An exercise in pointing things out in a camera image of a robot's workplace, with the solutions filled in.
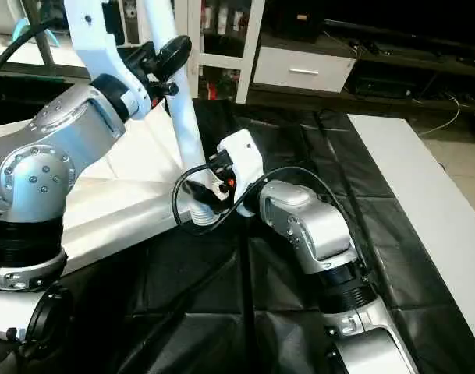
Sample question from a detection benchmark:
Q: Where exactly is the white plastic table leg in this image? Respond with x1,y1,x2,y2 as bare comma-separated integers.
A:
140,0,232,235

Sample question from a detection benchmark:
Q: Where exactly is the white glass-door cabinet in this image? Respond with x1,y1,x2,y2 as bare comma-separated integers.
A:
120,0,268,106

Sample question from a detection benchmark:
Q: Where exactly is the white sheet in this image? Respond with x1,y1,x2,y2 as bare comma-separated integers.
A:
346,113,475,355

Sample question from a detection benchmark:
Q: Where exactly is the white low drawer unit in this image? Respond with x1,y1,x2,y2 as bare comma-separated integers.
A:
251,45,356,94

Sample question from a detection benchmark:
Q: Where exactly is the white plastic table top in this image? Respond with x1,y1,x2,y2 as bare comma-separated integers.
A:
0,101,222,275

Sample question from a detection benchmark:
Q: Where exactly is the black work mat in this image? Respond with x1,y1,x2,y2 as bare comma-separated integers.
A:
0,74,475,374

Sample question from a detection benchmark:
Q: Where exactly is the grey metal pole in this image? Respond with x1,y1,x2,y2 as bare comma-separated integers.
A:
33,0,58,67

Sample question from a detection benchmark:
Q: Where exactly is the light blue hose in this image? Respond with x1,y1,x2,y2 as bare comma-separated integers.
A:
11,17,39,44

